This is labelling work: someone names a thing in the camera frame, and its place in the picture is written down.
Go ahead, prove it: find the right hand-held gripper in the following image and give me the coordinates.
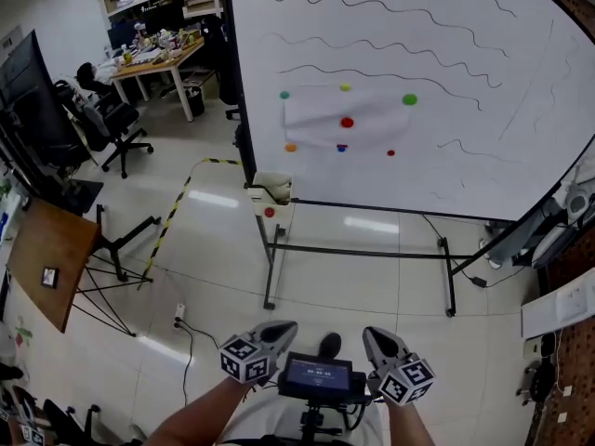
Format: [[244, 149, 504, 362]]
[[362, 326, 437, 407]]

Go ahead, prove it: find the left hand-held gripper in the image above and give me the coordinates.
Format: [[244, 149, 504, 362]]
[[218, 321, 299, 385]]

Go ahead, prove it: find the large white whiteboard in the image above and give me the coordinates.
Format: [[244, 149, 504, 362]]
[[221, 0, 595, 225]]

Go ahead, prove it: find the person's left forearm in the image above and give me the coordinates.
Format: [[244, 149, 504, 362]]
[[141, 378, 257, 446]]

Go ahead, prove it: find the person's right forearm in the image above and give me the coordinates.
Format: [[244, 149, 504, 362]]
[[387, 398, 437, 446]]

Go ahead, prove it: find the person's black shoe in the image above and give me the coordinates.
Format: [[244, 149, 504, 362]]
[[319, 332, 343, 359]]

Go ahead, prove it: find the black chest-mounted display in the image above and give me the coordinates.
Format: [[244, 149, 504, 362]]
[[277, 350, 373, 443]]

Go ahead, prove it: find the person's white shirt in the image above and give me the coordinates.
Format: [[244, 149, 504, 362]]
[[230, 386, 390, 446]]

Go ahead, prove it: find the white holder box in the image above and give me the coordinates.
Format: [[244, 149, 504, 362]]
[[246, 171, 295, 221]]

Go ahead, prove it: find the yellow black hazard tape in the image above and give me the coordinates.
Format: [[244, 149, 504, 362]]
[[138, 157, 244, 292]]

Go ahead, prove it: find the white flat box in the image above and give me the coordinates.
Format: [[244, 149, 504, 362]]
[[520, 280, 595, 341]]

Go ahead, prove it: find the black rolling chair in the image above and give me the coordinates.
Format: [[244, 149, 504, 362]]
[[41, 398, 102, 446]]

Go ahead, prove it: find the black monitor stand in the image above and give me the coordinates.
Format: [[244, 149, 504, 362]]
[[55, 174, 163, 283]]

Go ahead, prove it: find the black waste bin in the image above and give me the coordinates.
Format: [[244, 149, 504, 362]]
[[184, 85, 206, 118]]

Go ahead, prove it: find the wooden side table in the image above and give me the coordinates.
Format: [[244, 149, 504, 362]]
[[5, 197, 154, 338]]

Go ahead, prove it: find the black office chair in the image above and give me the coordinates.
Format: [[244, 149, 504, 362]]
[[54, 79, 155, 179]]

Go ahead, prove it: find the white storage box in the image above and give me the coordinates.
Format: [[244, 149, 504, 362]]
[[0, 192, 24, 243]]

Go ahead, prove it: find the light wooden desk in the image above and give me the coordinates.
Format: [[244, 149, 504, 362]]
[[111, 37, 206, 124]]

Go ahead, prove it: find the pile of desk clutter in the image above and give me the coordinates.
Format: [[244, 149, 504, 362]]
[[104, 20, 205, 67]]

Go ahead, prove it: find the large black monitor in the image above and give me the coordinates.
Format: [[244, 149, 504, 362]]
[[0, 29, 92, 176]]

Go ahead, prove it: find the black power cable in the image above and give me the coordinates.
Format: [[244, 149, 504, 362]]
[[174, 319, 220, 407]]

